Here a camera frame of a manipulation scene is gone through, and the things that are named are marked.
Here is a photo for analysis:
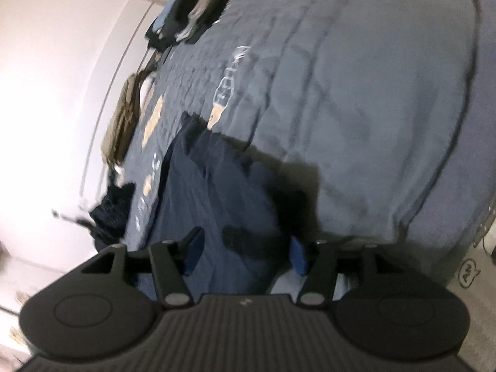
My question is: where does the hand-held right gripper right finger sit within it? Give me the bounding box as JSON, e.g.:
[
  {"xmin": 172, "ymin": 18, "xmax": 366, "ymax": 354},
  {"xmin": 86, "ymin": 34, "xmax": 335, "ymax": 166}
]
[{"xmin": 290, "ymin": 236, "xmax": 418, "ymax": 311}]

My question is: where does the white headboard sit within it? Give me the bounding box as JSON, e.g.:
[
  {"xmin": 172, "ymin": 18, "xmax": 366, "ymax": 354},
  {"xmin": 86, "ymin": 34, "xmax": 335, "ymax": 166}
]
[{"xmin": 79, "ymin": 0, "xmax": 173, "ymax": 202}]

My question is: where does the grey-blue printed quilt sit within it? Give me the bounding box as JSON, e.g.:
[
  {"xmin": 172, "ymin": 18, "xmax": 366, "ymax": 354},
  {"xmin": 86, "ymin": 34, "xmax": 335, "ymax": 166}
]
[{"xmin": 124, "ymin": 0, "xmax": 496, "ymax": 284}]

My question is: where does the light grey folded shirt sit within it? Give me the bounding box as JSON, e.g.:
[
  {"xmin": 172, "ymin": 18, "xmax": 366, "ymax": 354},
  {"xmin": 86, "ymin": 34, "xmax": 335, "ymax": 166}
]
[{"xmin": 176, "ymin": 0, "xmax": 234, "ymax": 42}]

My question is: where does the blue folded shirt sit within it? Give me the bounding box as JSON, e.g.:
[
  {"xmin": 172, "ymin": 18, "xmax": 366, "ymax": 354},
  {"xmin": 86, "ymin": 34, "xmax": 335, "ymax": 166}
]
[{"xmin": 152, "ymin": 13, "xmax": 172, "ymax": 34}]

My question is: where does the grey floor mat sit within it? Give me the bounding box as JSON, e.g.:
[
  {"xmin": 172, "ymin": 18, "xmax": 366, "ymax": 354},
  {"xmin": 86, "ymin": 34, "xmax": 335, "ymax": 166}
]
[{"xmin": 445, "ymin": 236, "xmax": 496, "ymax": 372}]

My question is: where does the navy blue shirt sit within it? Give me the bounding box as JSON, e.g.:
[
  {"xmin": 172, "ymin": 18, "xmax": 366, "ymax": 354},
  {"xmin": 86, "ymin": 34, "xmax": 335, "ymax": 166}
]
[{"xmin": 149, "ymin": 112, "xmax": 322, "ymax": 301}]

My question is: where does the black dotted garment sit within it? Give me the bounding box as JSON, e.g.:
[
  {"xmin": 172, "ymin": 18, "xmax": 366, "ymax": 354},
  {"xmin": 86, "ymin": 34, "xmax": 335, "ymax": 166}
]
[{"xmin": 88, "ymin": 182, "xmax": 136, "ymax": 249}]

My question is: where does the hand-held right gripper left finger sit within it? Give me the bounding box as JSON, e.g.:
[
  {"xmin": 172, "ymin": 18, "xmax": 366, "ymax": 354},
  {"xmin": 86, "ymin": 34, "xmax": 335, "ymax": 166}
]
[{"xmin": 81, "ymin": 227, "xmax": 205, "ymax": 309}]

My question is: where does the olive brown folded blanket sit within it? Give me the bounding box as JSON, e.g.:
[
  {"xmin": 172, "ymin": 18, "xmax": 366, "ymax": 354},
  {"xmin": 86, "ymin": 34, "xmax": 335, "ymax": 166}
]
[{"xmin": 100, "ymin": 72, "xmax": 156, "ymax": 165}]

